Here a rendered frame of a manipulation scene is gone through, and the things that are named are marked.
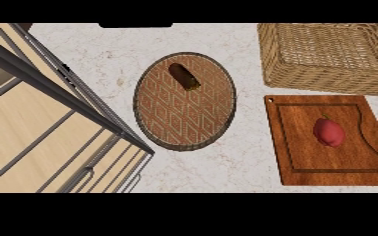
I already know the brown wooden cutting board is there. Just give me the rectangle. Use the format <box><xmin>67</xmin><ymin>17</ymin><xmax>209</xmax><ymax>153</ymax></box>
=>
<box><xmin>262</xmin><ymin>94</ymin><xmax>378</xmax><ymax>188</ymax></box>

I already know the red bell pepper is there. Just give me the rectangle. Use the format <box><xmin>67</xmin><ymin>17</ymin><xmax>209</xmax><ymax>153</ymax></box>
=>
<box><xmin>311</xmin><ymin>113</ymin><xmax>346</xmax><ymax>148</ymax></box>

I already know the tan wicker basket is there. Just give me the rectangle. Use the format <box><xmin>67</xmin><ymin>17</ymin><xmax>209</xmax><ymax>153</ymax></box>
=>
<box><xmin>255</xmin><ymin>23</ymin><xmax>378</xmax><ymax>96</ymax></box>

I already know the round patterned brown placemat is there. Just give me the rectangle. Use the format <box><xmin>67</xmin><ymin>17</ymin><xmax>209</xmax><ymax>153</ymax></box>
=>
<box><xmin>131</xmin><ymin>51</ymin><xmax>237</xmax><ymax>152</ymax></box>

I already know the dark brown oblong vegetable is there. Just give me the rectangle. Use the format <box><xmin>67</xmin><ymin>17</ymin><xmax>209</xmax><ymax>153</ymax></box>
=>
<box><xmin>166</xmin><ymin>62</ymin><xmax>202</xmax><ymax>92</ymax></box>

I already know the grey wire tiered basket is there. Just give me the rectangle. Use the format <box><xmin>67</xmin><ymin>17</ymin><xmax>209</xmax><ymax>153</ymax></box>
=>
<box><xmin>0</xmin><ymin>23</ymin><xmax>156</xmax><ymax>194</ymax></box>

